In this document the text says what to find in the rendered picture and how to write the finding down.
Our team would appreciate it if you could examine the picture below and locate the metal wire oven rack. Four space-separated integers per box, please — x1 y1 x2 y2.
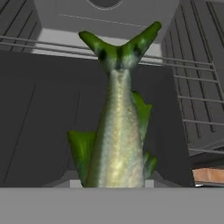
0 34 224 156

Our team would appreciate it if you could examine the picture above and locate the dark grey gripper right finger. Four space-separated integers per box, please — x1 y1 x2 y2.
144 170 183 188

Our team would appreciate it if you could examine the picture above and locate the green and silver fish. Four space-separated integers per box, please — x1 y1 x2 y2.
66 20 163 188

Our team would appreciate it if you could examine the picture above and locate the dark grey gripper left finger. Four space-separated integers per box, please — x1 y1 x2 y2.
43 170 84 188

